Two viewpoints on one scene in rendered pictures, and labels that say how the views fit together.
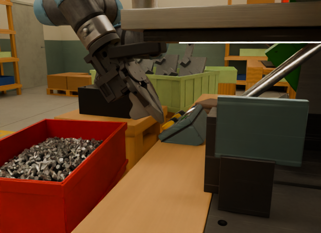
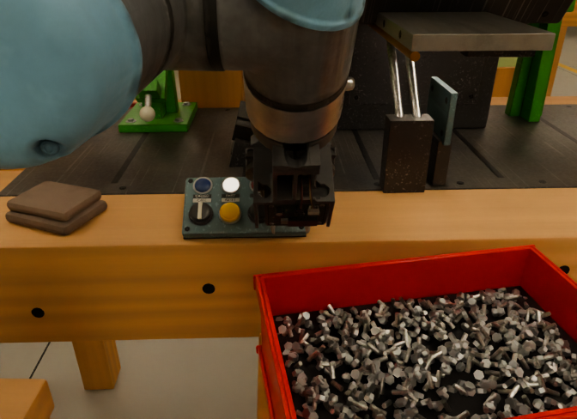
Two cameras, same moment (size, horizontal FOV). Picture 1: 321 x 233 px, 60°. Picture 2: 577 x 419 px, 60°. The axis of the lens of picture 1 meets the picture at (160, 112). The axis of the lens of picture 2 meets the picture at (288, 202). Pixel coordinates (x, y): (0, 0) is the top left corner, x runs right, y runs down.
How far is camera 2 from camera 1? 0.89 m
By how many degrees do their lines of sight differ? 100
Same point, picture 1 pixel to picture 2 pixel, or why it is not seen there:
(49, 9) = (146, 43)
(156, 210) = (478, 208)
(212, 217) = (458, 186)
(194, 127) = not seen: hidden behind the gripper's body
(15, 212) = (565, 327)
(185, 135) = not seen: hidden behind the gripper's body
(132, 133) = (50, 403)
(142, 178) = (434, 226)
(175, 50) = not seen: outside the picture
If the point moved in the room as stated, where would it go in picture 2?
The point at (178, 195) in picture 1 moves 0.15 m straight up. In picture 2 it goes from (444, 202) to (461, 95)
